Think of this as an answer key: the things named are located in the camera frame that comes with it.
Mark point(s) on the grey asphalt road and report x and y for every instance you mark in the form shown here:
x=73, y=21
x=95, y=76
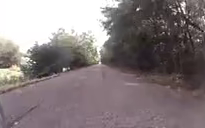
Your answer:
x=100, y=100

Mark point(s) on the green bushes and trees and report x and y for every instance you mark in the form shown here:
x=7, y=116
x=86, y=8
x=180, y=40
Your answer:
x=60, y=53

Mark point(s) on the row of dark trees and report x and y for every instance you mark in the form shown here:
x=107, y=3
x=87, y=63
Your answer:
x=156, y=33

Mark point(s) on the dirt verge under trees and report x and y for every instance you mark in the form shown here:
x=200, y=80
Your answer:
x=163, y=80

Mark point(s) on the grass verge with kerb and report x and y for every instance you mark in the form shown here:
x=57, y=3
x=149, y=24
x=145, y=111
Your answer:
x=26, y=82

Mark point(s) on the distant round tree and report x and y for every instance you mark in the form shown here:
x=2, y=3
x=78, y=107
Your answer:
x=5, y=53

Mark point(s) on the pale grass field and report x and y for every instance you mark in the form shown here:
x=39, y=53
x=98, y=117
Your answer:
x=5, y=76

